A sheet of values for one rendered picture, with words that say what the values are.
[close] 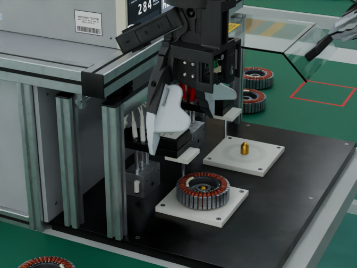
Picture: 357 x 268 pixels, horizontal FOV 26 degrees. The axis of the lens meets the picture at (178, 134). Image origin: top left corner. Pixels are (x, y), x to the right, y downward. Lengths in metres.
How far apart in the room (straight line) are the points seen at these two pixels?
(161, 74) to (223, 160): 0.87
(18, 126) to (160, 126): 0.61
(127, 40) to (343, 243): 2.09
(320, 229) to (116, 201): 0.43
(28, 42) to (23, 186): 0.29
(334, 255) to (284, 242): 1.40
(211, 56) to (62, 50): 0.62
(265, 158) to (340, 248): 1.20
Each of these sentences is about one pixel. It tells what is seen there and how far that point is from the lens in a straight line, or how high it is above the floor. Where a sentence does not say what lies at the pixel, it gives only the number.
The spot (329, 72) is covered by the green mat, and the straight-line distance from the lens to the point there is 2.49.
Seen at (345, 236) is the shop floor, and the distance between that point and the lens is 3.05.
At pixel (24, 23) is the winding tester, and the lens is 1.61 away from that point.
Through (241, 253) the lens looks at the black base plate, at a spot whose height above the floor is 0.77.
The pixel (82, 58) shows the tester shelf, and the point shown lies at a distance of 1.46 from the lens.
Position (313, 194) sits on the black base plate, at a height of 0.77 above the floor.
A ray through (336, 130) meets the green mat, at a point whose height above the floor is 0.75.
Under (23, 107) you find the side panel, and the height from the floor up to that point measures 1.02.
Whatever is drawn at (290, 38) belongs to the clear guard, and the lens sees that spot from 1.75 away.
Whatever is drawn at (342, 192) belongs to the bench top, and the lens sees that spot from 1.77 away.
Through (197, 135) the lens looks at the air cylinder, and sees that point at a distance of 1.87.
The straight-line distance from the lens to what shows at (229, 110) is 1.82.
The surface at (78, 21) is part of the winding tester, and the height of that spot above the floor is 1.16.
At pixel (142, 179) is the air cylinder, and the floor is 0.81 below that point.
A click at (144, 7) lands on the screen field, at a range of 1.54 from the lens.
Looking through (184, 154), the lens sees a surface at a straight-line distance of 1.60.
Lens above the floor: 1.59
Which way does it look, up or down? 25 degrees down
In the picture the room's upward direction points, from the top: straight up
